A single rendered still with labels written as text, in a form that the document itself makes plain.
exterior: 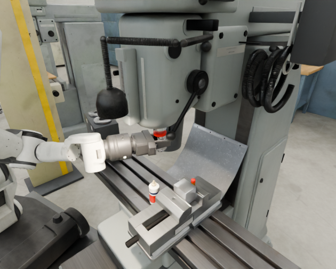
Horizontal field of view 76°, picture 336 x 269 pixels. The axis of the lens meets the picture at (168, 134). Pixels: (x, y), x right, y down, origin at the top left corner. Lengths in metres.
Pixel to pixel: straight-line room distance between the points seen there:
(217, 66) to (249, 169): 0.56
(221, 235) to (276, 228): 1.46
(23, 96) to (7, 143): 1.55
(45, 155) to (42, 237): 0.69
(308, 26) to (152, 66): 0.38
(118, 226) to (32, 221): 0.71
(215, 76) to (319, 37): 0.26
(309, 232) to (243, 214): 1.15
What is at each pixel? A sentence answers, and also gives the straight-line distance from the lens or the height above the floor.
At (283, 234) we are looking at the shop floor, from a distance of 2.23.
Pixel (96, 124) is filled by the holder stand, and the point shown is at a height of 1.16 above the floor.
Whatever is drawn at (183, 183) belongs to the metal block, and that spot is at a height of 1.11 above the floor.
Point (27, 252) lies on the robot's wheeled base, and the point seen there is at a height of 0.59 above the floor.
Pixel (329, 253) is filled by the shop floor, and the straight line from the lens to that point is 2.29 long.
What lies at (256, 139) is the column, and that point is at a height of 1.16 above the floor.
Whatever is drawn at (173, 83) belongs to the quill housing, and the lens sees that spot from 0.59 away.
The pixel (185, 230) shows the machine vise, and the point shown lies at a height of 0.98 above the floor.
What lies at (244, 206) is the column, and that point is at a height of 0.76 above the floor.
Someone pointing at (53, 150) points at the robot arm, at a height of 1.23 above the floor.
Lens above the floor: 1.62
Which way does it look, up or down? 29 degrees down
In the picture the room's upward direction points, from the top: straight up
